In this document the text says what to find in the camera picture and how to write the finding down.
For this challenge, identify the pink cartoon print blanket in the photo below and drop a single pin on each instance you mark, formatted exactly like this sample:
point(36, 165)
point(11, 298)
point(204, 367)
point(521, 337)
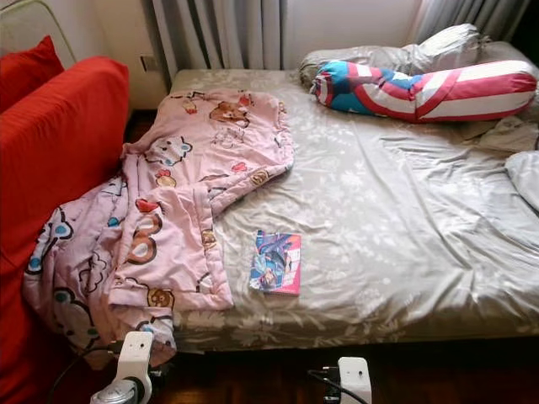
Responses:
point(177, 236)

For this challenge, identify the colourful comic book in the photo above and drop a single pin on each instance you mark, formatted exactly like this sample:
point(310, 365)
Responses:
point(275, 263)

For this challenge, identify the large red cushion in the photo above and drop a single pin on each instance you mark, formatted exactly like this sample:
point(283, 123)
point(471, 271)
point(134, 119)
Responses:
point(50, 210)

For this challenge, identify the bed with grey floral sheet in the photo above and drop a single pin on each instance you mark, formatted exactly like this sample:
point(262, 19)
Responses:
point(387, 219)

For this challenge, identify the thin red cushion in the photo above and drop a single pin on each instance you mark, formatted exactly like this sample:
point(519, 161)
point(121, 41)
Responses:
point(25, 76)

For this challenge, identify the grey curtain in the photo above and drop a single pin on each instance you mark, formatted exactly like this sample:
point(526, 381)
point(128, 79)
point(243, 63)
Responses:
point(480, 17)
point(219, 34)

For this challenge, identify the grey-green mattress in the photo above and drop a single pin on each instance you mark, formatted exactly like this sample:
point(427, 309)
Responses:
point(29, 25)

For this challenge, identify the red white blue bolster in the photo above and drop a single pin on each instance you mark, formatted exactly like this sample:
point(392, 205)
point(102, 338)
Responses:
point(463, 93)

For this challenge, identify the folded grey floral cloth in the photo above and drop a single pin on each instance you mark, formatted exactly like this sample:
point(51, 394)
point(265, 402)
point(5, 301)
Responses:
point(514, 135)

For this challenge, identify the dark grey sofa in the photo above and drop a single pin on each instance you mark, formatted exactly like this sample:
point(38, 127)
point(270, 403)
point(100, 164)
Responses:
point(533, 25)

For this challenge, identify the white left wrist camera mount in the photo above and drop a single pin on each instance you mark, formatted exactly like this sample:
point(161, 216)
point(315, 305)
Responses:
point(136, 352)

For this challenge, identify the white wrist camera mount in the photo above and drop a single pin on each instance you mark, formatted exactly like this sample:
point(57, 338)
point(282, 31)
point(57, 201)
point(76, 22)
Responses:
point(355, 379)
point(136, 352)

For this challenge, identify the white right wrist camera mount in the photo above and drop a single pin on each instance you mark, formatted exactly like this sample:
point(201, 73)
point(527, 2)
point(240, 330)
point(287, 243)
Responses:
point(355, 379)

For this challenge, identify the dark wall socket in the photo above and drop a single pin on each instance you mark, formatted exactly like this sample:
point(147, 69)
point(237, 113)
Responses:
point(148, 64)

